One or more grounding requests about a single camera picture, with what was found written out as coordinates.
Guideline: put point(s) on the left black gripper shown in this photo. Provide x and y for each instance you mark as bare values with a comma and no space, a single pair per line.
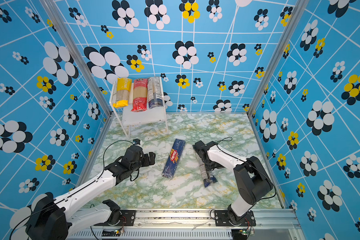
147,162

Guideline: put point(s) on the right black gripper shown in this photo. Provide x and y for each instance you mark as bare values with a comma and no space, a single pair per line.
209,167

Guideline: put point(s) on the dark blue spaghetti bag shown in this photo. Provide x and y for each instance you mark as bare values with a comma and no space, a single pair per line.
173,159

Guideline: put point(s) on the clear noodle bag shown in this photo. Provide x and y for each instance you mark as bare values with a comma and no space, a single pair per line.
208,179
155,97

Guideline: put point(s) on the red spaghetti bag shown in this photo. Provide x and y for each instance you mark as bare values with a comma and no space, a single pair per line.
140,95

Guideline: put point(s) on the yellow spaghetti bag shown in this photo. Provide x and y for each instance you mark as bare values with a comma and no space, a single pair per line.
122,93

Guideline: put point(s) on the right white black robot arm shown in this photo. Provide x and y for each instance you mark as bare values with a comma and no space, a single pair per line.
252,180

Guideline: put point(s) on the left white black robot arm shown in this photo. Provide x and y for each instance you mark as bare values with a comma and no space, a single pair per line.
60,217

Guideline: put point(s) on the white two-tier metal shelf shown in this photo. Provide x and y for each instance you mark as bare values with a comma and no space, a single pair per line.
129,118

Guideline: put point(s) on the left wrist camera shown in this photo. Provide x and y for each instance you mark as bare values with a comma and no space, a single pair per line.
136,142

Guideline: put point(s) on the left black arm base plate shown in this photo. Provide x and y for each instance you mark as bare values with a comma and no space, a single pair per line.
123,218

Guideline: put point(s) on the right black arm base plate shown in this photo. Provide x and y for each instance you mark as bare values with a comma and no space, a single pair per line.
225,218

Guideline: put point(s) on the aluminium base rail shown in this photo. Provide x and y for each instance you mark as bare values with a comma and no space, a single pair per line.
196,224

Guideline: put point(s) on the left aluminium corner post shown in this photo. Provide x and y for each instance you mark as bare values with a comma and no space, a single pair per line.
68,40

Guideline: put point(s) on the aluminium corner post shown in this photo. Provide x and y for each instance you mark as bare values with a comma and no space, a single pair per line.
284,40
68,40

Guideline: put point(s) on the right aluminium corner post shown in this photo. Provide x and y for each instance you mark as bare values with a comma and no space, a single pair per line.
284,40

